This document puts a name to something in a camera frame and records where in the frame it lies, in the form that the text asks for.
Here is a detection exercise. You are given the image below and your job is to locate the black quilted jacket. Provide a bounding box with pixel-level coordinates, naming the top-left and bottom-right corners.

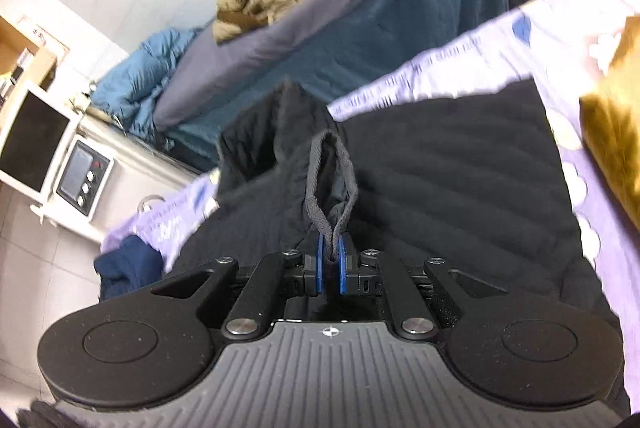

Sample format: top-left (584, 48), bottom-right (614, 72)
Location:
top-left (164, 76), bottom-right (632, 416)

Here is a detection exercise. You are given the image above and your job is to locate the navy blue garment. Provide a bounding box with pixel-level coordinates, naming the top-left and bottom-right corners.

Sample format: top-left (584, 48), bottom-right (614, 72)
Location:
top-left (93, 235), bottom-right (164, 301)

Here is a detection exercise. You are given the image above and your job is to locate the white control panel device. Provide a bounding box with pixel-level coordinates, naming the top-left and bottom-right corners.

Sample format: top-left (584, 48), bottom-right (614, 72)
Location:
top-left (54, 135), bottom-right (114, 221)

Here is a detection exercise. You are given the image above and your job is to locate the white framed dark monitor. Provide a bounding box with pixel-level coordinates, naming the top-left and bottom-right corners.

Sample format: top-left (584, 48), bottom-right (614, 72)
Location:
top-left (1, 80), bottom-right (80, 205)

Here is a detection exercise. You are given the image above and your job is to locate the golden yellow blanket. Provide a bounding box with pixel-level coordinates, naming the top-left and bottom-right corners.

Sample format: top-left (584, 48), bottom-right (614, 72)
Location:
top-left (579, 16), bottom-right (639, 224)

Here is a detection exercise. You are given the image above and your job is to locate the lavender printed bed sheet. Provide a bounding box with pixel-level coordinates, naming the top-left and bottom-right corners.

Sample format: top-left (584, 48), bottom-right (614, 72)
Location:
top-left (102, 0), bottom-right (639, 338)

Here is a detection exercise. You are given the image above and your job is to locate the wooden bookshelf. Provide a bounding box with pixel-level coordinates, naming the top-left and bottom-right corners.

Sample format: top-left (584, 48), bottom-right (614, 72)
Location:
top-left (1, 18), bottom-right (58, 102)

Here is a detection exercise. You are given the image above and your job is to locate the grey purple blanket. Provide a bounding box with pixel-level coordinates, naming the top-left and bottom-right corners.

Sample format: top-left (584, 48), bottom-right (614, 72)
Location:
top-left (153, 0), bottom-right (362, 132)

